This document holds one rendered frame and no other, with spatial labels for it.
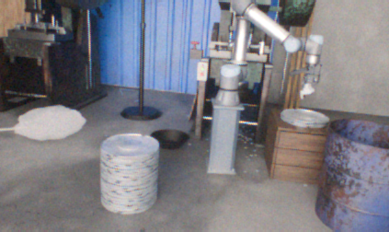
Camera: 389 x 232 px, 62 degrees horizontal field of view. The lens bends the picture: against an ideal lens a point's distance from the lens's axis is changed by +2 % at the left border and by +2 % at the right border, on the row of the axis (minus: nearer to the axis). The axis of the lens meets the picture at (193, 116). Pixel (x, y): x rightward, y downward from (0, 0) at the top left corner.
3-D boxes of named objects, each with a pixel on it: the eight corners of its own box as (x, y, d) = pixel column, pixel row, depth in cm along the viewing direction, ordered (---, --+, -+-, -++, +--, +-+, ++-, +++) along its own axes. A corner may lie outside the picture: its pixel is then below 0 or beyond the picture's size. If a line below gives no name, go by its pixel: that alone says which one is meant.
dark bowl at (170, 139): (184, 155, 226) (185, 146, 224) (143, 149, 230) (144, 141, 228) (191, 140, 254) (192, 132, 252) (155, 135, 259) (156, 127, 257)
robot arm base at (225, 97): (240, 106, 192) (243, 90, 189) (216, 105, 192) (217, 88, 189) (237, 99, 207) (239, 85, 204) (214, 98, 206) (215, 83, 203)
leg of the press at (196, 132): (200, 140, 255) (211, 24, 227) (187, 138, 257) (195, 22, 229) (213, 109, 342) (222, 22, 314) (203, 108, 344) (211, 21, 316)
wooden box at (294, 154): (332, 187, 199) (344, 134, 188) (269, 179, 202) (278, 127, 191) (315, 159, 237) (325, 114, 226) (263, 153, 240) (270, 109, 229)
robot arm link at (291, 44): (234, -14, 175) (304, 40, 166) (240, -12, 185) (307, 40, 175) (222, 5, 181) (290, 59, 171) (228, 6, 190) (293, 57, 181)
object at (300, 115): (314, 110, 225) (314, 109, 224) (338, 124, 197) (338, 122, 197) (275, 109, 220) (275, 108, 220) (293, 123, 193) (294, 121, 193)
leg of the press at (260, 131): (268, 149, 248) (288, 29, 220) (253, 147, 249) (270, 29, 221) (264, 115, 334) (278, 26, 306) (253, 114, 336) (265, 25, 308)
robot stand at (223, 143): (235, 174, 205) (244, 107, 191) (207, 172, 204) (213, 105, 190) (232, 161, 222) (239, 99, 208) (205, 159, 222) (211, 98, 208)
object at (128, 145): (167, 141, 171) (167, 139, 171) (143, 162, 145) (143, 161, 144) (120, 132, 179) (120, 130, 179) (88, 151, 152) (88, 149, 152)
